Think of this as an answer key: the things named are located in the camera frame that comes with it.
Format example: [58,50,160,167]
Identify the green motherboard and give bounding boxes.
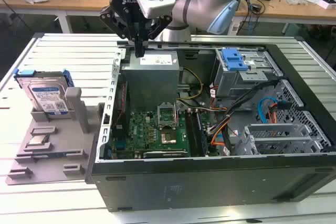
[111,103,219,159]

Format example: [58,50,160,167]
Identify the black PC case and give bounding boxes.
[85,36,336,213]

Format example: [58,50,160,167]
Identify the hard disk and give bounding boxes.
[13,68,76,116]

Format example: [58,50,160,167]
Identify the black cable bundle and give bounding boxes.
[222,79,279,156]

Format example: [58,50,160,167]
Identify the orange red power wire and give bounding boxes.
[267,100,291,124]

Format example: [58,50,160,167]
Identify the grey metal drive cage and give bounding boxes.
[209,48,285,104]

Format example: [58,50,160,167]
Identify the orange flat wire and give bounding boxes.
[209,131,227,147]

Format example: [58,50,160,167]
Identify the tangled black cables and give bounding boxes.
[240,0,266,36]

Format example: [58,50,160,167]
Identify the silver CPU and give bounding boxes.
[27,135,50,146]

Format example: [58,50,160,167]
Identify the black RAM slot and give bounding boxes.
[185,110,201,156]

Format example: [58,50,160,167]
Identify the CPU socket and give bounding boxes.
[160,131,178,145]

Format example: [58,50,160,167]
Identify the grey parts rack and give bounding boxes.
[5,87,106,186]

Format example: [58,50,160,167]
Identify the RAM stick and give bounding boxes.
[195,110,211,156]

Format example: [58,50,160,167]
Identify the black case fan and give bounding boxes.
[115,81,130,133]

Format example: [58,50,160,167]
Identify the blue wire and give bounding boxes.
[258,97,279,124]

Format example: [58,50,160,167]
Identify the long wooden desk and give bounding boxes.
[0,0,336,35]

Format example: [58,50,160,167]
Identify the black graphics card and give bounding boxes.
[134,150,188,159]

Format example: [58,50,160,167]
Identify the metal disk bay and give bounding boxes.
[233,122,332,156]

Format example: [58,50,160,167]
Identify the grey power supply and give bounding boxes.
[121,50,182,109]

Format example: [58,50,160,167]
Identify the blue plastic latch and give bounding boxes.
[221,48,250,72]

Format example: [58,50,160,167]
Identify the white box black inlay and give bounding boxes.
[316,0,336,10]

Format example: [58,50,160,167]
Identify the metal socket cover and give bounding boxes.
[156,102,180,131]

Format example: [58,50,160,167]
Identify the yellow black wire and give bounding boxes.
[176,67,205,102]

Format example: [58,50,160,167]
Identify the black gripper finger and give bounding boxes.
[140,15,173,58]
[99,5,141,58]

